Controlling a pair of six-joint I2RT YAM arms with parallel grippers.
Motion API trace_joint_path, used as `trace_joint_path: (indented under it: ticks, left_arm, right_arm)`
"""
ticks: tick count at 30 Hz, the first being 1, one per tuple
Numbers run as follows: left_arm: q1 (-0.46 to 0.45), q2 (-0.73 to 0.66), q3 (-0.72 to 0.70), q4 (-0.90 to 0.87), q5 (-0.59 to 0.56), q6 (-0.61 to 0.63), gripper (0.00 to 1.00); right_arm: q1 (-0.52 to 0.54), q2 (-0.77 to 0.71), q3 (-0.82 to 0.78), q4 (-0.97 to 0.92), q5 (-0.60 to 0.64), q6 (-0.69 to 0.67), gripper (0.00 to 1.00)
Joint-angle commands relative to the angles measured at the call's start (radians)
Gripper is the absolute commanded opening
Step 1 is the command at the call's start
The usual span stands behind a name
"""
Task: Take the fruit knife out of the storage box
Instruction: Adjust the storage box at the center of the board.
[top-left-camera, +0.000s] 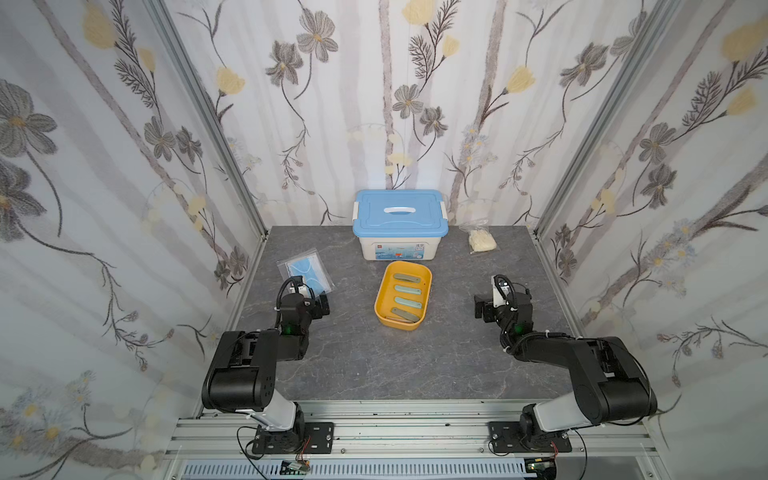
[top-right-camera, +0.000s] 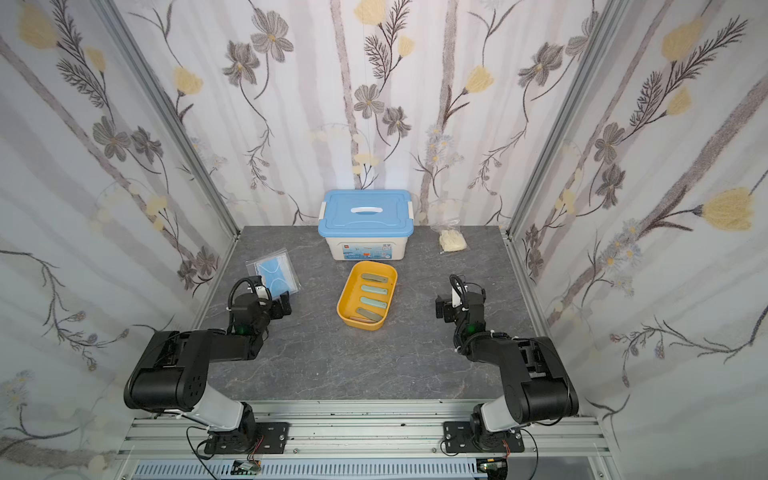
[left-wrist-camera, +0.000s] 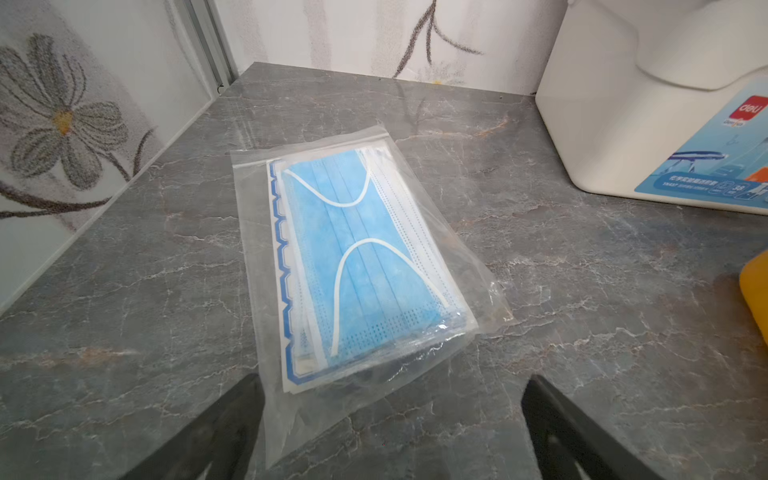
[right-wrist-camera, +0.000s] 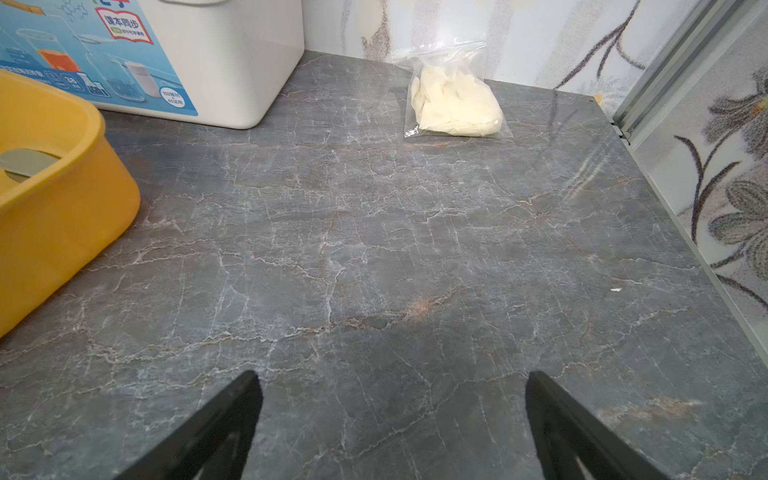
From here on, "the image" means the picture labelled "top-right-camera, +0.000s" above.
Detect grey green folding fruit knife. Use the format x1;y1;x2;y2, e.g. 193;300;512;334
355;307;383;323

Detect yellow plastic storage tray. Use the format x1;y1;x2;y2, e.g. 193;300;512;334
336;261;398;330

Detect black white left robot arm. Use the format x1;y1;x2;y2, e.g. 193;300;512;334
123;276;292;459

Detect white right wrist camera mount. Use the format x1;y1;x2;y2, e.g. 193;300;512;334
451;287;463;309

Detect clear bag of beige items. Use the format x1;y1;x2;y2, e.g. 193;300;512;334
432;208;468;253

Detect olive green folding fruit knife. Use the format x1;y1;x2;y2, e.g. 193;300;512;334
361;273;389;284

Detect blue lidded white storage box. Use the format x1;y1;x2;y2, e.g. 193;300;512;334
318;189;414;261

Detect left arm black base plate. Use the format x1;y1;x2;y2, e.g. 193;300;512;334
204;422;290;455

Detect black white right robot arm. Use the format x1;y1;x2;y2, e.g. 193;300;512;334
435;274;579;455

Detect teal folding fruit knife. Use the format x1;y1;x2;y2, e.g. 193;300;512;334
361;285;389;296
360;297;388;310

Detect aluminium rail frame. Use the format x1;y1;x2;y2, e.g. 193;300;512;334
116;399;621;479

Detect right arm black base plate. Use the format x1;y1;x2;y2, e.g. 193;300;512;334
441;421;525;454

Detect small green circuit board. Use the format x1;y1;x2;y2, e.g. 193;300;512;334
230;460;262;476

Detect white slotted cable duct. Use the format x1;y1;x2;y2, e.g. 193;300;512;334
129;458;488;479

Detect packaged blue face masks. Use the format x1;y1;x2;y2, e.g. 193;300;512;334
246;248;301;297

